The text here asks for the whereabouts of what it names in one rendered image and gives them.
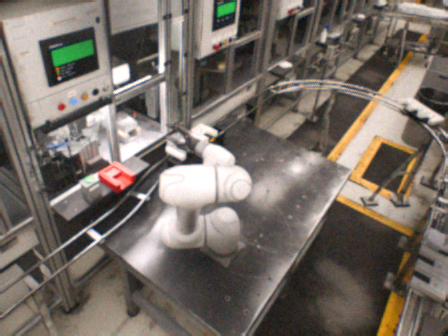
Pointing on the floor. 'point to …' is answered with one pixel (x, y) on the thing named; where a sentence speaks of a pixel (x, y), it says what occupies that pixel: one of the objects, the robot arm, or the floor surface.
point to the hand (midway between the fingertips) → (170, 132)
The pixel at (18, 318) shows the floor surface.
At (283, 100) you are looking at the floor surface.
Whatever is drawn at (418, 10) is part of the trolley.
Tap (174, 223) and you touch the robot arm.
